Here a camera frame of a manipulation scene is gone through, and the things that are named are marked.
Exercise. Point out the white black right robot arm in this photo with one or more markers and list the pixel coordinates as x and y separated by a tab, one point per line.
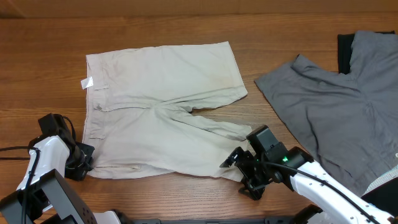
298	171

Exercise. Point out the grey shirt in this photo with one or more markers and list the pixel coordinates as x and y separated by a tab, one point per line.
347	122

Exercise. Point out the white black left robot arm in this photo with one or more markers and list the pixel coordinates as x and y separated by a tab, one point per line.
55	157

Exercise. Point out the black garment under shirt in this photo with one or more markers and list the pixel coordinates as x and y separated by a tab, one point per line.
345	51

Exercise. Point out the white label tag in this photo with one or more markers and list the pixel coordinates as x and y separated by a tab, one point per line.
86	83

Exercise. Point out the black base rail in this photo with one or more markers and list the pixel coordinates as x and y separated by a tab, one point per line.
266	220

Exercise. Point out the beige cotton shorts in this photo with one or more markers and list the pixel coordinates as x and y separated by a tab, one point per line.
139	111

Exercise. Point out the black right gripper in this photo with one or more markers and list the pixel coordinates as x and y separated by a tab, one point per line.
257	188

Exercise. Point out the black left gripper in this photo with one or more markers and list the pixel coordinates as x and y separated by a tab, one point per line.
79	175

